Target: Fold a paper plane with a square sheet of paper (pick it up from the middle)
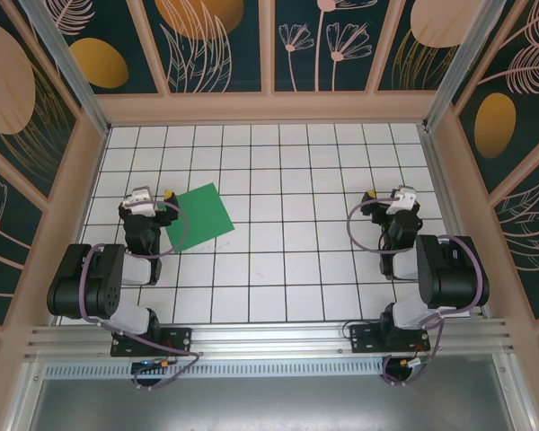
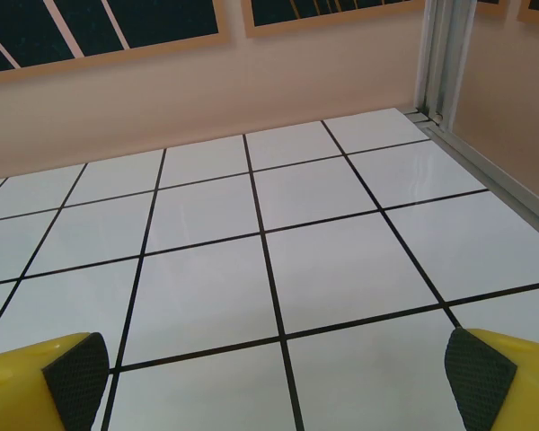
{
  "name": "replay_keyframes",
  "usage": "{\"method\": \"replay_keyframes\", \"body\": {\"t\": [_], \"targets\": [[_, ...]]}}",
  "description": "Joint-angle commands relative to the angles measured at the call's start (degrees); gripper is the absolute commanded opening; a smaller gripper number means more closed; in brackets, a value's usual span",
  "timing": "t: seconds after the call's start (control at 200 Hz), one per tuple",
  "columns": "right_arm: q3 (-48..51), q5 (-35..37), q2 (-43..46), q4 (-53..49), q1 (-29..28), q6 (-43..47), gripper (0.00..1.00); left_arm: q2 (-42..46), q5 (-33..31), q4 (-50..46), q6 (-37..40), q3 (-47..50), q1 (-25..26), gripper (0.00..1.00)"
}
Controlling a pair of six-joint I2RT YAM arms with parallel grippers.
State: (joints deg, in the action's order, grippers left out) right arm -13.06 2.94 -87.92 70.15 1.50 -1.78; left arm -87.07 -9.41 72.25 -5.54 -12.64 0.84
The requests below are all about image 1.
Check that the green paper sheet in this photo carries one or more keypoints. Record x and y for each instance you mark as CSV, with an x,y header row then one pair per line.
x,y
200,217

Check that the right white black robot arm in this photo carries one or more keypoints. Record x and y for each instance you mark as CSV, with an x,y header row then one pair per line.
x,y
453,278

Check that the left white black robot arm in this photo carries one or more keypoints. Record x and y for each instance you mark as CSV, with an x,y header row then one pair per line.
x,y
81,287

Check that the small black adapter board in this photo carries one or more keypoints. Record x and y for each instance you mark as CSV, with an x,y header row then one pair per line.
x,y
146,366

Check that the small white yellow connector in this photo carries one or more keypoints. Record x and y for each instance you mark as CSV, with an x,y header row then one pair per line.
x,y
415,361

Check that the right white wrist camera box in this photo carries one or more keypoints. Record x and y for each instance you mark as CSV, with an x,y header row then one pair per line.
x,y
402,199

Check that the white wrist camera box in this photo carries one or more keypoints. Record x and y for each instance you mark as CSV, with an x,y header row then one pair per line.
x,y
139,197
402,199

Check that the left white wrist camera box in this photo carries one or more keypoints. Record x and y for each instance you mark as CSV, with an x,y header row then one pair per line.
x,y
139,197

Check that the aluminium side rail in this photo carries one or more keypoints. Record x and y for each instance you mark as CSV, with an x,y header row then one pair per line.
x,y
451,224

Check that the aluminium frame post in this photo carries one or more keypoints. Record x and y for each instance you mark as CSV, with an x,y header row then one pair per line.
x,y
437,112
98,117

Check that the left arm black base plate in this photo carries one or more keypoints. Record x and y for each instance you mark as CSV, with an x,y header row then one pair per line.
x,y
179,341

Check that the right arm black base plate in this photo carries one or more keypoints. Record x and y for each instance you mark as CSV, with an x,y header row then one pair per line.
x,y
364,339

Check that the long aluminium mounting rail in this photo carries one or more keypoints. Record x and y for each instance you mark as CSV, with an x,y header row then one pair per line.
x,y
269,336

